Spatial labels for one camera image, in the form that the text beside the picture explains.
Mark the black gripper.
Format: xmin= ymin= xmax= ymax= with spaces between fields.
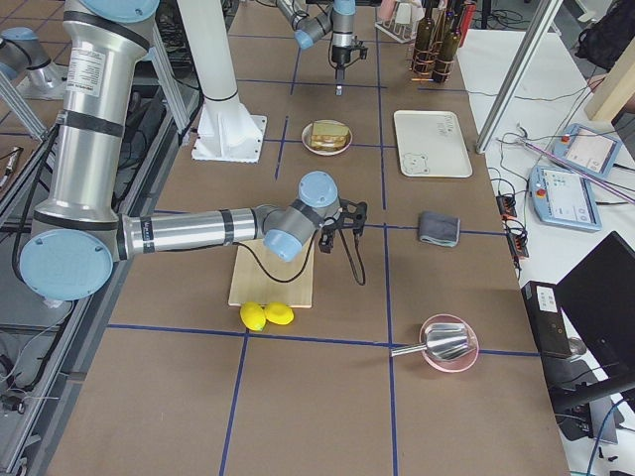
xmin=330 ymin=46 xmax=352 ymax=95
xmin=318 ymin=217 xmax=344 ymax=253

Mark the teach pendant far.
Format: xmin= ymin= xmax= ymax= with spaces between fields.
xmin=553 ymin=123 xmax=622 ymax=179

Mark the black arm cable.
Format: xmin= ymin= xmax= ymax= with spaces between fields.
xmin=237 ymin=227 xmax=367 ymax=288

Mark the white wire cup rack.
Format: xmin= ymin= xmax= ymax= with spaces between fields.
xmin=375 ymin=0 xmax=424 ymax=44

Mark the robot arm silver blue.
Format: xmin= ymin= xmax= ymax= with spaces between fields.
xmin=18 ymin=1 xmax=344 ymax=300
xmin=274 ymin=1 xmax=363 ymax=96

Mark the bread slice with fried egg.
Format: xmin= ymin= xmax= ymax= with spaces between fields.
xmin=309 ymin=137 xmax=347 ymax=152

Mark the yellow lemon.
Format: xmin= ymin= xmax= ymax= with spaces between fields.
xmin=239 ymin=301 xmax=267 ymax=332
xmin=264 ymin=302 xmax=295 ymax=325

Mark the black monitor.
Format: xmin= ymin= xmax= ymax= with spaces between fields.
xmin=552 ymin=231 xmax=634 ymax=412

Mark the grey folded cloth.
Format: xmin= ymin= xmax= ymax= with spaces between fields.
xmin=418 ymin=211 xmax=460 ymax=247

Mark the teach pendant near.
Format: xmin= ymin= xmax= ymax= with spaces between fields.
xmin=529 ymin=166 xmax=602 ymax=232

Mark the green wine bottle front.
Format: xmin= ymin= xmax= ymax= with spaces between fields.
xmin=432 ymin=12 xmax=461 ymax=83

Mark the green wine bottle middle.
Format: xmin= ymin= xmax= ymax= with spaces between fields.
xmin=412 ymin=0 xmax=435 ymax=73

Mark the pink bowl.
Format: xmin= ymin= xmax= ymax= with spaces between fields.
xmin=419 ymin=314 xmax=479 ymax=373

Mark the metal scoop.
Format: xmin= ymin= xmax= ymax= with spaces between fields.
xmin=391 ymin=322 xmax=474 ymax=362

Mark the aluminium frame post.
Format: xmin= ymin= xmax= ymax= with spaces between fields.
xmin=475 ymin=0 xmax=563 ymax=155

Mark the yellow lemon right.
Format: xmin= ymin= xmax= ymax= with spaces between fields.
xmin=264 ymin=302 xmax=295 ymax=325

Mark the wooden cutting board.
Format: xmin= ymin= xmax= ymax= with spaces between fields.
xmin=227 ymin=240 xmax=314 ymax=308

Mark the black computer box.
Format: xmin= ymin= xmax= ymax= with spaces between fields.
xmin=522 ymin=281 xmax=572 ymax=359

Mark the copper wire bottle rack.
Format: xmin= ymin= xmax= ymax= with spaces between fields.
xmin=411 ymin=9 xmax=455 ymax=81

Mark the cream serving tray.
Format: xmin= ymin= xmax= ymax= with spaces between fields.
xmin=393 ymin=110 xmax=472 ymax=179

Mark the white plate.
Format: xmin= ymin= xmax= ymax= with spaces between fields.
xmin=302 ymin=119 xmax=352 ymax=156

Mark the yellow lemon left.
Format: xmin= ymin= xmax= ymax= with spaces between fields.
xmin=239 ymin=301 xmax=267 ymax=332

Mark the teach pendant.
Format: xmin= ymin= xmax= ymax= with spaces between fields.
xmin=553 ymin=123 xmax=622 ymax=179
xmin=529 ymin=166 xmax=602 ymax=232

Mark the green wine bottle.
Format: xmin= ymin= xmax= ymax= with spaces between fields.
xmin=432 ymin=12 xmax=461 ymax=83
xmin=412 ymin=0 xmax=435 ymax=73

